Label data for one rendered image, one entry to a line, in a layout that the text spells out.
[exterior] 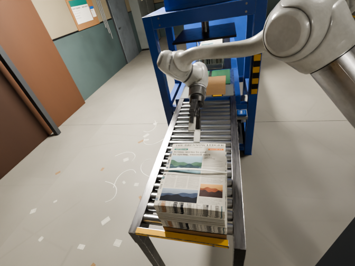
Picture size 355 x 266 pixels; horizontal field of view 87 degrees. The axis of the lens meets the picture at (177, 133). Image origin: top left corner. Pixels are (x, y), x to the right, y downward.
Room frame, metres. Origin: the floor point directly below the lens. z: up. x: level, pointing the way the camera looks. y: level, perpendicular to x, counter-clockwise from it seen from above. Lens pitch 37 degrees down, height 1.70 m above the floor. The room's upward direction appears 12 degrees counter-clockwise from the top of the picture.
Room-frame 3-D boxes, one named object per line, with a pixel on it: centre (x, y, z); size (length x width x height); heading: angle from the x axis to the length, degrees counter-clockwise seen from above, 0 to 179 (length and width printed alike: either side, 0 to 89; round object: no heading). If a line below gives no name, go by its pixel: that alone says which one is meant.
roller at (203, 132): (1.14, -0.18, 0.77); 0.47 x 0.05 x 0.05; 71
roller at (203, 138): (1.08, -0.16, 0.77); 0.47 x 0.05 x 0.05; 71
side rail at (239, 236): (0.93, -0.37, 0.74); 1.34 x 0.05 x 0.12; 161
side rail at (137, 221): (1.10, 0.10, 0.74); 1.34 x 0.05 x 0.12; 161
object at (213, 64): (2.52, -0.65, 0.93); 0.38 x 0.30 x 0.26; 161
